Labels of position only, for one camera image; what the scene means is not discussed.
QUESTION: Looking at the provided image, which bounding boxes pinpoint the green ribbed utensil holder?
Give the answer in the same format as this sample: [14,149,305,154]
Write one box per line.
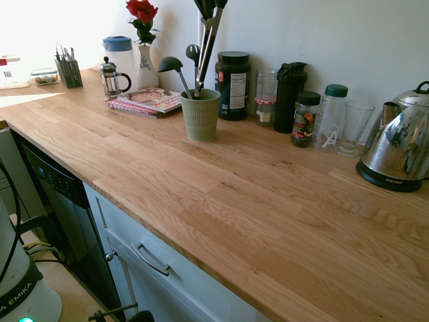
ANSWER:
[180,88,222,143]

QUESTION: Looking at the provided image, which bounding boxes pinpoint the metal tongs with black tips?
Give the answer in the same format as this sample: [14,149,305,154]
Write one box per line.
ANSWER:
[193,0,229,99]

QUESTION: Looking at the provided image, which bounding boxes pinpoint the small jar red checkered lid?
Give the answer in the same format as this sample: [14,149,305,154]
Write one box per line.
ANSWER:
[254,97,278,127]

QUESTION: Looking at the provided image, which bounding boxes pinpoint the black protein powder tub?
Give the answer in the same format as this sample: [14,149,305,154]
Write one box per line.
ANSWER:
[214,50,251,121]

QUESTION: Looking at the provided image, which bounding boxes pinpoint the cookbook with pizza cover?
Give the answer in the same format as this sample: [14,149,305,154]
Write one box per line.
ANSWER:
[117,87,183,114]

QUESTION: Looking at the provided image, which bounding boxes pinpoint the tall empty glass jar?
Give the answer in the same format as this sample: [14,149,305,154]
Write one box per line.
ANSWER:
[255,69,278,100]

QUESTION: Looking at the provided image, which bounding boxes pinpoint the black shaker bottle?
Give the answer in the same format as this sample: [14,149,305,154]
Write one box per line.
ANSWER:
[273,62,308,134]

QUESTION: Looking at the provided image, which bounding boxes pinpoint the red striped book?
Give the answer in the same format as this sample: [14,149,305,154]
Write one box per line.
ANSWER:
[107,98,166,120]

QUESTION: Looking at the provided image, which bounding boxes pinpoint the spice jar with black lid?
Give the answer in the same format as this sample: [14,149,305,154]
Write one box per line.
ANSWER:
[290,91,322,148]

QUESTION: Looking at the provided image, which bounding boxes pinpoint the black ladle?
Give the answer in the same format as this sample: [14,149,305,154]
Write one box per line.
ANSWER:
[157,56,194,101]

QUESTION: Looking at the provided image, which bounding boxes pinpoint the black slotted spoon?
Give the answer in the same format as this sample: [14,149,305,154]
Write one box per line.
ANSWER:
[185,44,202,99]

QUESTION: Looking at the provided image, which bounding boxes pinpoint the white vase with blue flowers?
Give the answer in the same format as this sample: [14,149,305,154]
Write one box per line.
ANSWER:
[135,44,160,91]

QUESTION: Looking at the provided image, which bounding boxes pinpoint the clear bottle with green lid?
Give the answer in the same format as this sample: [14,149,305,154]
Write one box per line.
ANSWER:
[313,84,349,151]

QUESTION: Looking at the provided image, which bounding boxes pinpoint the glass french press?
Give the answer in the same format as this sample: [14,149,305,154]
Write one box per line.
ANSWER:
[99,56,133,101]

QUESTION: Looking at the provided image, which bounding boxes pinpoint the footed drinking glass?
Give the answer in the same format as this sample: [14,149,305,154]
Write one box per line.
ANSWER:
[334,100,376,158]

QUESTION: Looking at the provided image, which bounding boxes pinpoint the white pitcher with blue lid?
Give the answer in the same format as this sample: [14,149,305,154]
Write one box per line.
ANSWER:
[102,35,137,92]

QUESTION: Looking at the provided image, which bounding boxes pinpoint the black dishwasher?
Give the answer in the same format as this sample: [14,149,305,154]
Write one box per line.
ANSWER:
[13,133,127,318]

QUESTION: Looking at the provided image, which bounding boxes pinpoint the red rose with leaves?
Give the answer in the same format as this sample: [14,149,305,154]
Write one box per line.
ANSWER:
[125,0,160,47]

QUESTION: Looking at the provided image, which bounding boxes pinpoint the black kettle base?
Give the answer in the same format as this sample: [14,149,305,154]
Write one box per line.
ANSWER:
[355,160,424,193]

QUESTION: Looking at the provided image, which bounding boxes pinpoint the black metal clamp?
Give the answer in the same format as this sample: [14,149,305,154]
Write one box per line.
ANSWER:
[88,302,155,322]

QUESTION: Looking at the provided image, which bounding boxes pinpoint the stainless steel electric kettle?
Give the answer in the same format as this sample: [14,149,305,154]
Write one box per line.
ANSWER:
[360,80,429,180]

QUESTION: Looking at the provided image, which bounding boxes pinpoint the glass food container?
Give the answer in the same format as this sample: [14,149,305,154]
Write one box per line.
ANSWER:
[30,68,59,86]

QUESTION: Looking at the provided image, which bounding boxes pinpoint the white box with red clip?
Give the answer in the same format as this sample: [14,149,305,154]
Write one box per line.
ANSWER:
[0,55,31,90]

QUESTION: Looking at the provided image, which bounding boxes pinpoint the metal drawer handle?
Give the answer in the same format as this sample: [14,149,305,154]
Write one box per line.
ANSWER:
[131,241,171,277]

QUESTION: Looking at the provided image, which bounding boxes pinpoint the white cabinet drawer with handle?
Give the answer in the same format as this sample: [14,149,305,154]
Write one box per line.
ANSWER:
[82,182,272,322]

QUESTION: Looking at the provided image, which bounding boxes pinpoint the yellow cable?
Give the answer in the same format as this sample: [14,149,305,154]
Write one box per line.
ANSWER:
[22,241,63,263]

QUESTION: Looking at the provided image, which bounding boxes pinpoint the black cable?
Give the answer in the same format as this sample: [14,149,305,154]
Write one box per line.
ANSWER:
[0,160,23,284]

